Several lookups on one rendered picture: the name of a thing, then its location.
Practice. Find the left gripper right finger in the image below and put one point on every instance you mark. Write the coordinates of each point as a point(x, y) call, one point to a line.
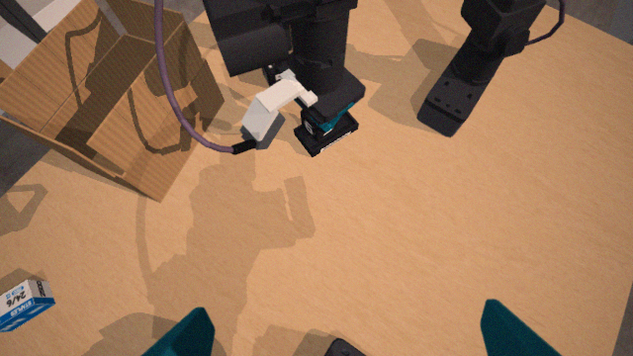
point(507, 335)

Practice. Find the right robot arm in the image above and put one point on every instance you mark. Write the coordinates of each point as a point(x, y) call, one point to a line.
point(252, 34)

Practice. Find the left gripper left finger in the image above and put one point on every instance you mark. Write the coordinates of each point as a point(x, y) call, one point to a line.
point(193, 335)

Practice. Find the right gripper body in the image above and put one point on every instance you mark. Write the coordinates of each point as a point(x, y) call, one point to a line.
point(320, 87)

